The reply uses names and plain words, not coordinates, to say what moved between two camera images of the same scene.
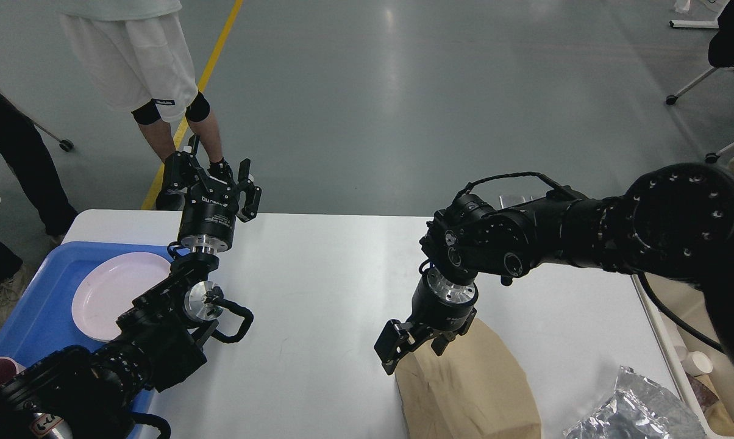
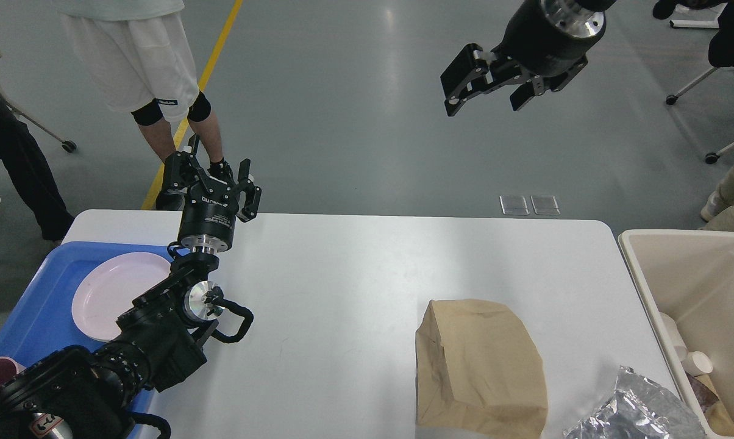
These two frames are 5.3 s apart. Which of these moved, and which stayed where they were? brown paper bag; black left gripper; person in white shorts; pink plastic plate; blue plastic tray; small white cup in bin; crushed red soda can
Moved: brown paper bag
Stayed: black left gripper; blue plastic tray; person in white shorts; small white cup in bin; crushed red soda can; pink plastic plate
